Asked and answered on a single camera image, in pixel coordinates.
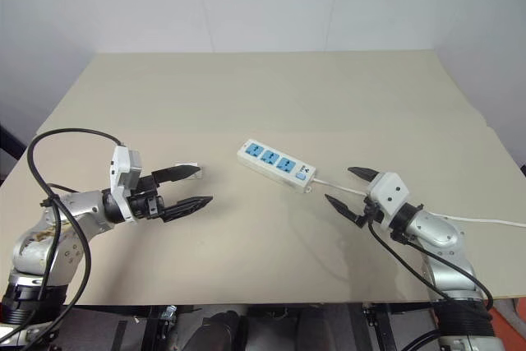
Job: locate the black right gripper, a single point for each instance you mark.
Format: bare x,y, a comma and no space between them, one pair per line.
372,213

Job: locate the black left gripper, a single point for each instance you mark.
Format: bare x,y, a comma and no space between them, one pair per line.
144,205

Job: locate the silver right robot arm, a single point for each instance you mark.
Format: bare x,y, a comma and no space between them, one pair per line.
444,240

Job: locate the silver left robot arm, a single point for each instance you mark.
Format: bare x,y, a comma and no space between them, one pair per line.
39,244

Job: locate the small white plug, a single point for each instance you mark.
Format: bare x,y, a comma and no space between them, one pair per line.
199,173

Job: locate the white blue power strip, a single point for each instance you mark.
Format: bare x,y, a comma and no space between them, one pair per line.
269,160

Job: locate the dark rounded shape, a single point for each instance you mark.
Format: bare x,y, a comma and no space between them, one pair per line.
220,330

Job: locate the dark slanted object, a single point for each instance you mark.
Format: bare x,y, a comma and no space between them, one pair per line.
9,141

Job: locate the orange object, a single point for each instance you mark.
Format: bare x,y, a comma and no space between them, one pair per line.
511,326

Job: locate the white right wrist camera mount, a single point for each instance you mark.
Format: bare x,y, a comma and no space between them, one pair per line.
390,195

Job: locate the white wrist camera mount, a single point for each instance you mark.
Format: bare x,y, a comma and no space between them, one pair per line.
390,195
121,162

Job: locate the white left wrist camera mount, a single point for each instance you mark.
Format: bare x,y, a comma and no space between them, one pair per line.
121,162

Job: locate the black metal table frame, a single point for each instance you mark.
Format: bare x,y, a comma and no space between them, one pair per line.
156,322

